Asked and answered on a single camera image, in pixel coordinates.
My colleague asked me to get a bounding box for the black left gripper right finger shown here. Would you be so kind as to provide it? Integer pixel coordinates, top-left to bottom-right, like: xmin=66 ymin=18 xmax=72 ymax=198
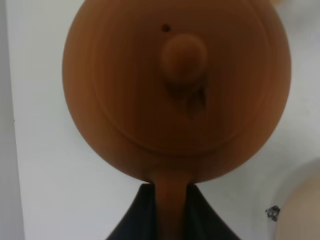
xmin=183 ymin=185 xmax=240 ymax=240

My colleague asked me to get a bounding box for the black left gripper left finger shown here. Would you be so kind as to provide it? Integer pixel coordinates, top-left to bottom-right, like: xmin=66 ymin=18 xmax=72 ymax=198
xmin=107 ymin=183 xmax=158 ymax=240

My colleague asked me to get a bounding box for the brown teapot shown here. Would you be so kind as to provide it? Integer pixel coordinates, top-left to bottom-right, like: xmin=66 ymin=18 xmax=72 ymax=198
xmin=62 ymin=0 xmax=291 ymax=240

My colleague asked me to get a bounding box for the beige round teapot coaster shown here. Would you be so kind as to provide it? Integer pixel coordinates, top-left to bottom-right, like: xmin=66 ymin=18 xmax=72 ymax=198
xmin=275 ymin=159 xmax=320 ymax=240

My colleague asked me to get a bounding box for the far orange saucer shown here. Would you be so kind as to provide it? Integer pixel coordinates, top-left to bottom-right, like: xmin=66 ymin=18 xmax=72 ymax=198
xmin=270 ymin=0 xmax=284 ymax=5

